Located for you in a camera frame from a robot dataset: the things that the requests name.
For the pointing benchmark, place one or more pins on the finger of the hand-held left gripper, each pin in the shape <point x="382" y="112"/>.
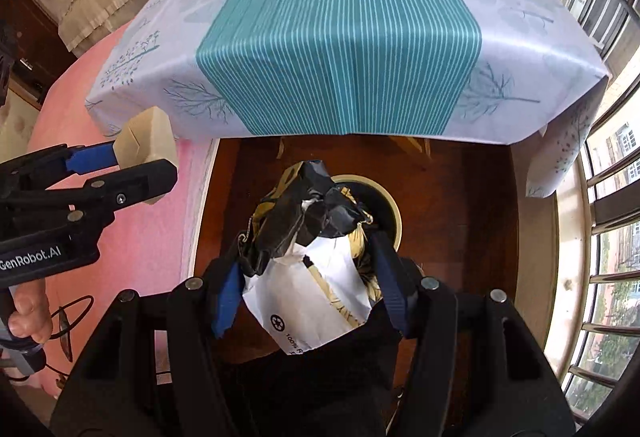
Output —
<point x="90" y="158"/>
<point x="135" y="182"/>

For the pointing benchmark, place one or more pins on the cream round waste bin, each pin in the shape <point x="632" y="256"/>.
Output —
<point x="387" y="212"/>

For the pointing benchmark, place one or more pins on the dark wooden furniture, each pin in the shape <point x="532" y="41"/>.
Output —
<point x="30" y="27"/>

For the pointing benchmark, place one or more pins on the person's black trousers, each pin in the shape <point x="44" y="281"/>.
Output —
<point x="320" y="392"/>

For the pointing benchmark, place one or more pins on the teal striped white tablecloth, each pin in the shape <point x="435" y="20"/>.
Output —
<point x="340" y="42"/>

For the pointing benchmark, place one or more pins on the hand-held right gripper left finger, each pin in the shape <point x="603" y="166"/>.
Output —
<point x="227" y="297"/>

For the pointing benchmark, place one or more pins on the black gold paper bag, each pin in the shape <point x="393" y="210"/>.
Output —
<point x="310" y="287"/>

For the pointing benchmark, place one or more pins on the pink blanket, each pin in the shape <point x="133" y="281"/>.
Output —
<point x="150" y="242"/>

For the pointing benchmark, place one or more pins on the metal window grille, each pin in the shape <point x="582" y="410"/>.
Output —
<point x="615" y="212"/>

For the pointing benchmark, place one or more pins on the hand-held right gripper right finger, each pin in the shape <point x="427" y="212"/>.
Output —
<point x="390" y="277"/>

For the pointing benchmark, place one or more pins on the person's left hand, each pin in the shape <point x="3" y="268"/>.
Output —
<point x="27" y="312"/>

